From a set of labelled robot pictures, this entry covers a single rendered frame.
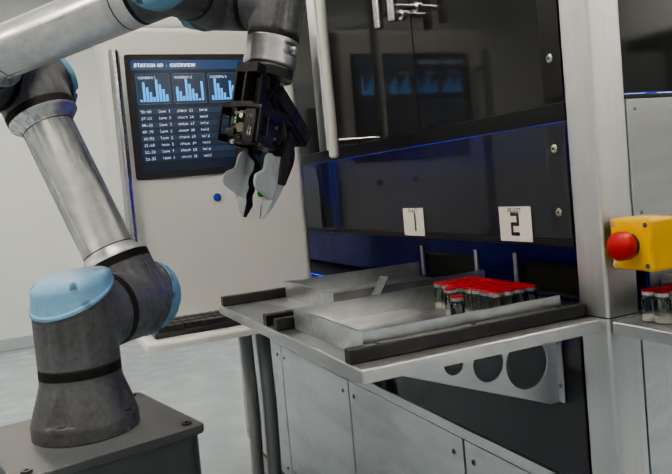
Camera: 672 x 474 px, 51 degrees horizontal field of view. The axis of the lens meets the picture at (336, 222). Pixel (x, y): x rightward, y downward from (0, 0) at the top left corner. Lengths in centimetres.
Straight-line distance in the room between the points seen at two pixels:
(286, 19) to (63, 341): 54
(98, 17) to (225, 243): 95
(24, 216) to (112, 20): 537
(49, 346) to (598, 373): 80
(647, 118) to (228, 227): 109
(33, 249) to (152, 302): 522
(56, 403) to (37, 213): 530
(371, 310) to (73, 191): 54
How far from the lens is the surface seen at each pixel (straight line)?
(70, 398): 106
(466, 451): 151
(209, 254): 184
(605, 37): 112
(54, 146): 123
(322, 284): 156
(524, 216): 121
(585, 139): 110
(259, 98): 98
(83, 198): 120
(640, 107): 115
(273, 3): 102
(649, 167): 116
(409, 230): 153
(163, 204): 181
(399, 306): 126
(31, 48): 109
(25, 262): 635
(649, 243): 103
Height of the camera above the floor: 111
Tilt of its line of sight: 3 degrees down
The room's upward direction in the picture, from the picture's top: 5 degrees counter-clockwise
